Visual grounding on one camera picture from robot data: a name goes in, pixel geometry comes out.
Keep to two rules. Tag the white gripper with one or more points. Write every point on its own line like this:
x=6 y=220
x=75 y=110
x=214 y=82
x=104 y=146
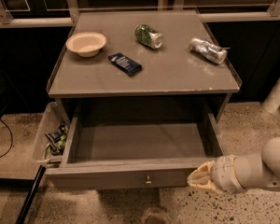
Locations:
x=224 y=173

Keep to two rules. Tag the grey top drawer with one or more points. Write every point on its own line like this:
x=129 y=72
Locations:
x=131 y=156

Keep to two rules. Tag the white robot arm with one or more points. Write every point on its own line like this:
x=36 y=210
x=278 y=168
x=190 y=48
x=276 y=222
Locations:
x=253 y=129

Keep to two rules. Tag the grey drawer cabinet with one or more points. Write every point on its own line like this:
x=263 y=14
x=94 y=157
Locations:
x=172 y=69

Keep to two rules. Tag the floor drain cover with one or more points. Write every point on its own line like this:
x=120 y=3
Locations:
x=155 y=216

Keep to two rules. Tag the silver crushed can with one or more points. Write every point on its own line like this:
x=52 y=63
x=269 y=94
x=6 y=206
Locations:
x=210 y=51

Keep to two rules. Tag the blue snack packet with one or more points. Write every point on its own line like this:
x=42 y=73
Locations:
x=125 y=64

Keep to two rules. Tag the snack packets in bin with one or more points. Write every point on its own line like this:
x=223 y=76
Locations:
x=57 y=141

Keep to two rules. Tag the green crushed can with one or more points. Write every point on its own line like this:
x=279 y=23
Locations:
x=148 y=36

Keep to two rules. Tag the clear plastic bin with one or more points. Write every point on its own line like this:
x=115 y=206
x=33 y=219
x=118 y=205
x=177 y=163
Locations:
x=49 y=124

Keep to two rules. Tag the white paper bowl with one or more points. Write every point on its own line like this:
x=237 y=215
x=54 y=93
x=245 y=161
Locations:
x=86 y=44

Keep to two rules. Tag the black bar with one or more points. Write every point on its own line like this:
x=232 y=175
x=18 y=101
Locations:
x=30 y=196

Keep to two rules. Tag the metal railing frame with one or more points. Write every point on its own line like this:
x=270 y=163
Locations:
x=41 y=13

